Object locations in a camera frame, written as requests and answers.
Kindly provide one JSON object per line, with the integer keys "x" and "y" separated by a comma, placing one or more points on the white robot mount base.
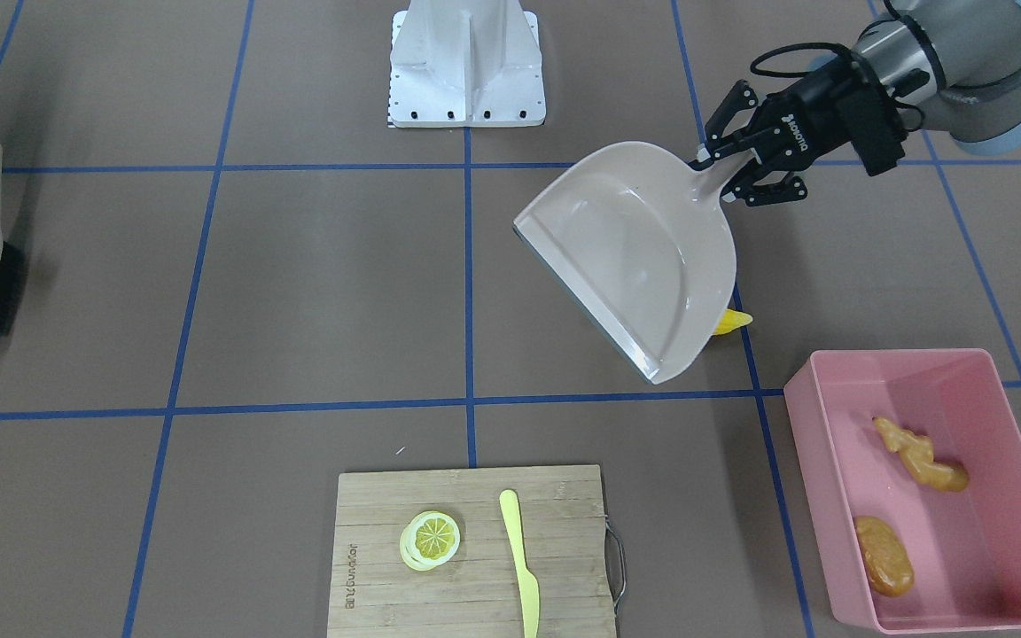
{"x": 465, "y": 64}

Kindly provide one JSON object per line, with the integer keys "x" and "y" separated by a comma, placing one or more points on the yellow plastic knife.
{"x": 529, "y": 592}

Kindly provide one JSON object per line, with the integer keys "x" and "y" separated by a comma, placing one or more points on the beige plastic dustpan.
{"x": 641, "y": 241}

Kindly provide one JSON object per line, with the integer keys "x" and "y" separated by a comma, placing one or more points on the yellow toy corn cob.
{"x": 731, "y": 320}

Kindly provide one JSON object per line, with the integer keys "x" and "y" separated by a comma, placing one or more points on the pink plastic bin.
{"x": 965, "y": 547}

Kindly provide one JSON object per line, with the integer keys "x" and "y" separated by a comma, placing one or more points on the tan toy ginger root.
{"x": 915, "y": 452}

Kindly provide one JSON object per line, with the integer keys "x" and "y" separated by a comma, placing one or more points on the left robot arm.
{"x": 920, "y": 66}

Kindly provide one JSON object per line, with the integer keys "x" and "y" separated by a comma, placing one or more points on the brown toy potato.
{"x": 888, "y": 568}

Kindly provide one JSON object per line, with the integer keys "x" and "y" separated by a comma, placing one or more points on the yellow lemon slice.
{"x": 430, "y": 540}

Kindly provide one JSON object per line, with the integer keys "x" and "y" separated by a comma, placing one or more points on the wooden cutting board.
{"x": 374, "y": 594}

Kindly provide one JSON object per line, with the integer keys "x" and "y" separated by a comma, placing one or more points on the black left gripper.
{"x": 807, "y": 111}

